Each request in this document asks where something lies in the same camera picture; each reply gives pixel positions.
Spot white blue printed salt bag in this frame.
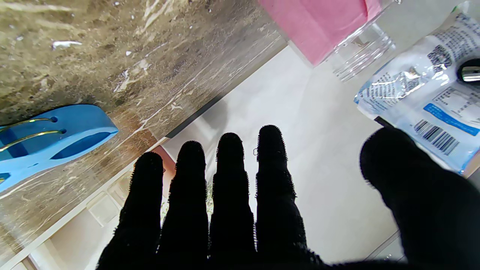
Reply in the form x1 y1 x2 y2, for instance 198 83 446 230
354 2 480 175

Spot clear bottle with pink seasoning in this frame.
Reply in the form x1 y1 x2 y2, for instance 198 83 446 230
258 0 398 82

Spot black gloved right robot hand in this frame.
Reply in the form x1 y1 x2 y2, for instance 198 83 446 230
97 125 480 270

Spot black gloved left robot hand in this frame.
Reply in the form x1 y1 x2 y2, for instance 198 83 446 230
456 58 480 85

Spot blue plastic bag clip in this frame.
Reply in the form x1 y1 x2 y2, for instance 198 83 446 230
0 104 119 192

